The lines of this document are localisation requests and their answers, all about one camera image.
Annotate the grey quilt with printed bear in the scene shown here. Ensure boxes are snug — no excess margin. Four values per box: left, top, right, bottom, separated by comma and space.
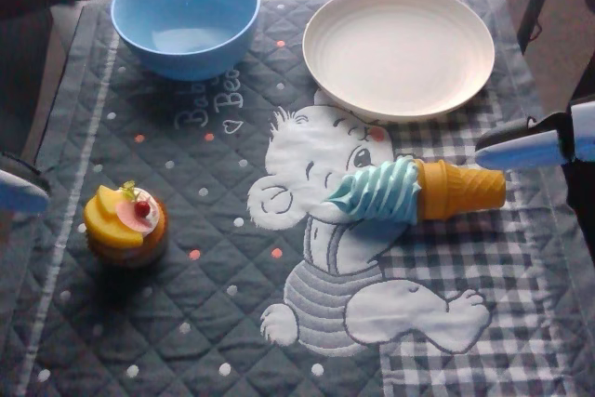
0, 0, 595, 397

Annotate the blue plastic bowl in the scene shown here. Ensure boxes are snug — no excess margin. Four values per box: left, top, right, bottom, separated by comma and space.
110, 0, 260, 82

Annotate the toy blue ice cream cone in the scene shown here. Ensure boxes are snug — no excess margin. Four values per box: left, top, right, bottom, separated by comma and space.
324, 154, 508, 226

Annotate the cream white plate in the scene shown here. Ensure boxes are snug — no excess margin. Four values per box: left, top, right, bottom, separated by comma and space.
301, 0, 496, 124

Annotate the black stand leg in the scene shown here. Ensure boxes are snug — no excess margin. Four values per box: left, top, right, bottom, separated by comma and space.
504, 0, 595, 55

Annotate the toy fruit cupcake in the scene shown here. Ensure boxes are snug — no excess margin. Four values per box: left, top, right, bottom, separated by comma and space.
82, 180, 169, 268

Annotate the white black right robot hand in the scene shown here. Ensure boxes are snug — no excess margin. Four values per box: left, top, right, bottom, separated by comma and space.
474, 97, 595, 249

